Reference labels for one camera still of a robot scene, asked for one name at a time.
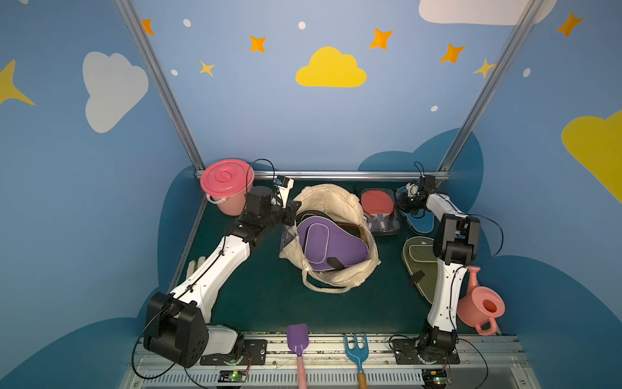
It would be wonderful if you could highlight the blue paddle case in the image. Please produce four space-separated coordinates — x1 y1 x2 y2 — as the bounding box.
398 210 435 234

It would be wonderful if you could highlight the olive green paddle case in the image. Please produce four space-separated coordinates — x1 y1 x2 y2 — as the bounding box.
402 236 438 304

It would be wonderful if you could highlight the beige canvas tote bag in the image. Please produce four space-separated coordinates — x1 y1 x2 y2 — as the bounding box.
280 184 381 294

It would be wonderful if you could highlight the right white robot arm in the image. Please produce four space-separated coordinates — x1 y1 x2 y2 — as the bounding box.
397 173 480 364

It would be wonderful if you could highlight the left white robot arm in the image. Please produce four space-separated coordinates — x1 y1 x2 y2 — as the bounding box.
142 175 301 368

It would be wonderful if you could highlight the pink bucket with lid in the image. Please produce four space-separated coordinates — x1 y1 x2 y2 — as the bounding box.
200 159 254 217

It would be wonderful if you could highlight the purple paddle case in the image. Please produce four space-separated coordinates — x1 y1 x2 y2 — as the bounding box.
297 216 369 272

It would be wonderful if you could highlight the purple toy shovel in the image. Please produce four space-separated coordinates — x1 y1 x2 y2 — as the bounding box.
286 324 309 389

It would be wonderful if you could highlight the pink watering can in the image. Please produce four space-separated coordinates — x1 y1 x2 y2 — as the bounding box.
457 266 505 336

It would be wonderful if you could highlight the teal toy garden fork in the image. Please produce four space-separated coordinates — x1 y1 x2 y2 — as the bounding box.
343 334 369 389

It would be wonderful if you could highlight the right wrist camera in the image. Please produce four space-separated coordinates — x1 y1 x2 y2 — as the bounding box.
406 183 419 198

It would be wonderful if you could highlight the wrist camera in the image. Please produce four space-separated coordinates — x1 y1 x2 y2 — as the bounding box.
273 174 294 208
406 183 419 198

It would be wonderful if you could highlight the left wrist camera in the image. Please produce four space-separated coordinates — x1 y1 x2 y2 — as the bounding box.
273 174 294 208

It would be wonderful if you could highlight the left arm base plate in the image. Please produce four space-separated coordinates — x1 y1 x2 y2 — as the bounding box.
199 339 267 366

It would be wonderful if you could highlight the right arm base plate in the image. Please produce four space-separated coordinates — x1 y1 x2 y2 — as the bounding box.
388 336 461 365

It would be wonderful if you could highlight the aluminium front rail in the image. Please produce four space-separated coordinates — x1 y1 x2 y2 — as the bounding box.
120 332 540 388

